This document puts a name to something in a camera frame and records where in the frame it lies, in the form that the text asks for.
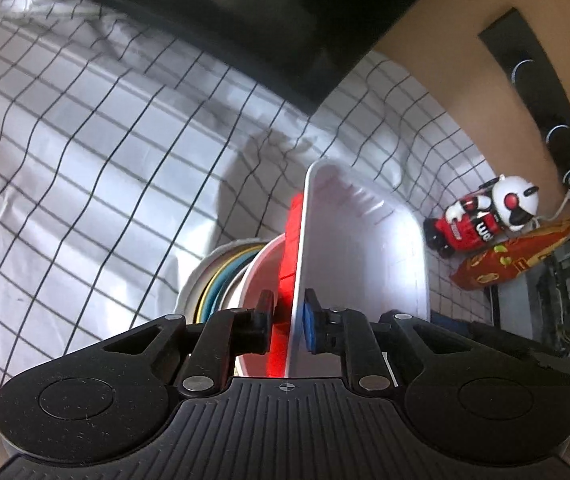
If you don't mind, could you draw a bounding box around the panda robot toy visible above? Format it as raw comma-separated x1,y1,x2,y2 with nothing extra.
425,175,542,261

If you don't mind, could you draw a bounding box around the black power strip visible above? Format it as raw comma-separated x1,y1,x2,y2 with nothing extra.
479,7,570,207

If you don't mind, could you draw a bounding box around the blue bowl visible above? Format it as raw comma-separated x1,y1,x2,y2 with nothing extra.
209,249,266,318

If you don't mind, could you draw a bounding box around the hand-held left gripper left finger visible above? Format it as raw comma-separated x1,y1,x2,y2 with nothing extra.
102,289,276,399

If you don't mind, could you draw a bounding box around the white conical bowl gold rim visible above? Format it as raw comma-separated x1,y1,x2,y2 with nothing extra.
235,237,296,378

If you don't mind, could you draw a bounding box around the checked white tablecloth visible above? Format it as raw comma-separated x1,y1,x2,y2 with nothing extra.
0,0,496,396

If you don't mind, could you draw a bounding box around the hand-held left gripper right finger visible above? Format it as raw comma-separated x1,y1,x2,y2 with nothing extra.
303,288,468,399

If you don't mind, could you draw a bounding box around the orange snack bag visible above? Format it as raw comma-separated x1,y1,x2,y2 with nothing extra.
450,215,570,291

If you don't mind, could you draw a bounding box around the white floral bowl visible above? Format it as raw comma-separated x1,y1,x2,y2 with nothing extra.
174,240,266,323

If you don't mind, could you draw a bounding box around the stainless steel bowl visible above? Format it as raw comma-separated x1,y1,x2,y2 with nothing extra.
194,247,263,325

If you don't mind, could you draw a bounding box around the red and white tray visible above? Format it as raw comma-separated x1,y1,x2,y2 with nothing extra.
265,160,432,380

